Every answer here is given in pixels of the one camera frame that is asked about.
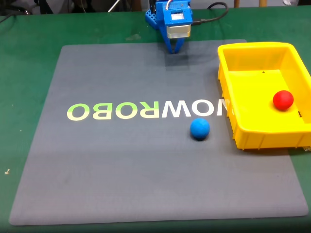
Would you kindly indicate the grey mat with NOWROBO print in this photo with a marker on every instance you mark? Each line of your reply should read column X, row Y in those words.
column 121, row 157

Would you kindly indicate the yellow plastic bin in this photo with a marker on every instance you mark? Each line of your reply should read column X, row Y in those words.
column 255, row 97

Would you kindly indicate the wooden leg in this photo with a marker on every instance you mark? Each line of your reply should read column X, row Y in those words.
column 236, row 3
column 263, row 3

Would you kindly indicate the red foam ball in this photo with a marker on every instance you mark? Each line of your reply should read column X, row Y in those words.
column 283, row 100

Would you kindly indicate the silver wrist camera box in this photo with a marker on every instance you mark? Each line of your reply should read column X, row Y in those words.
column 178, row 31

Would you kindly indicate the white rod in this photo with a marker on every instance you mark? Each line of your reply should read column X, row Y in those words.
column 113, row 6

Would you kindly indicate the small pale screw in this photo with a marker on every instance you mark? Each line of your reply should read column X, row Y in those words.
column 7, row 171

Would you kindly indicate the blue foam ball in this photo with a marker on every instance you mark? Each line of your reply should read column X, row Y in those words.
column 199, row 128

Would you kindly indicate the black screw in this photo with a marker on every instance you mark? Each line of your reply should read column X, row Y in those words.
column 300, row 113

